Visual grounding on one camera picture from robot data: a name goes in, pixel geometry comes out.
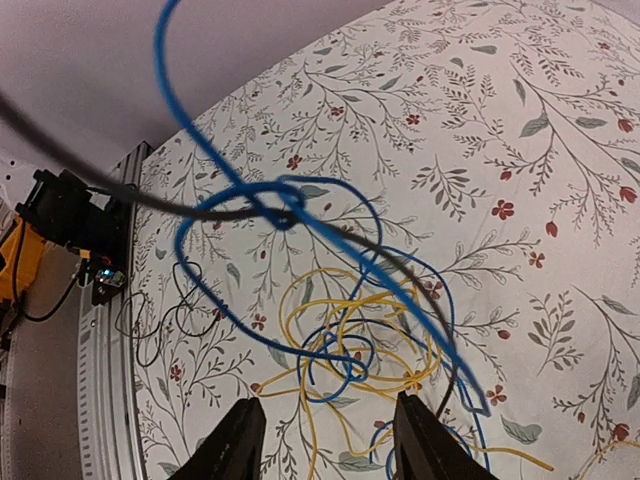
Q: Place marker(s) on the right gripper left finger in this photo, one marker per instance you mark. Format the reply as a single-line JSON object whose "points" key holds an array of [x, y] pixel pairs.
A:
{"points": [[233, 449]]}

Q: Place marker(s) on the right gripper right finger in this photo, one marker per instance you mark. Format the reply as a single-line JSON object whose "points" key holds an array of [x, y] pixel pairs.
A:
{"points": [[423, 449]]}

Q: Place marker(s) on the floral table mat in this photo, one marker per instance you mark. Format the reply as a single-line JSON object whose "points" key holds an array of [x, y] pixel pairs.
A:
{"points": [[492, 147]]}

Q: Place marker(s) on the yellow object beside table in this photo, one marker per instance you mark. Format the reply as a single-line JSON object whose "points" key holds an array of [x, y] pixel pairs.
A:
{"points": [[21, 252]]}

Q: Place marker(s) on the aluminium front rail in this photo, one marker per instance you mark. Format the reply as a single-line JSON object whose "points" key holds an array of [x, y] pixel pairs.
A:
{"points": [[109, 440]]}

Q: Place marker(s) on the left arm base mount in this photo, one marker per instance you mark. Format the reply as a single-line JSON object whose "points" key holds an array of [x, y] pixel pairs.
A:
{"points": [[85, 220]]}

